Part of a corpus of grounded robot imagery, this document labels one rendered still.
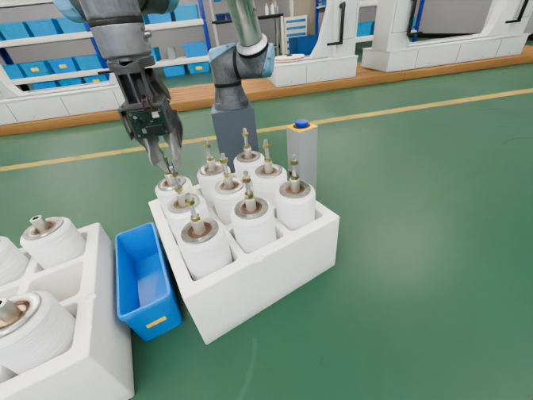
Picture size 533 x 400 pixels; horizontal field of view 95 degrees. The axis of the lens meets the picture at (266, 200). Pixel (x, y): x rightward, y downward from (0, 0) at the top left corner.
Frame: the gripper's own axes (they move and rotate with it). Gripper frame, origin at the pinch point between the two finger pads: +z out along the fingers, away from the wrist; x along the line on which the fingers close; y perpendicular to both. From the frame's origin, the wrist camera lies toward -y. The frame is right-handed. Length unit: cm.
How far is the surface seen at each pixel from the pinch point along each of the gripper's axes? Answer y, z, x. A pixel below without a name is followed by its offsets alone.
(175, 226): 4.6, 13.1, -2.7
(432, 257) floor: 17, 35, 62
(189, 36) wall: -843, -22, 7
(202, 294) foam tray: 20.6, 18.4, 1.5
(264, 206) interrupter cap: 9.4, 9.7, 17.5
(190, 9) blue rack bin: -469, -57, 19
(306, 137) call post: -14.7, 6.1, 37.0
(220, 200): 1.0, 11.1, 8.5
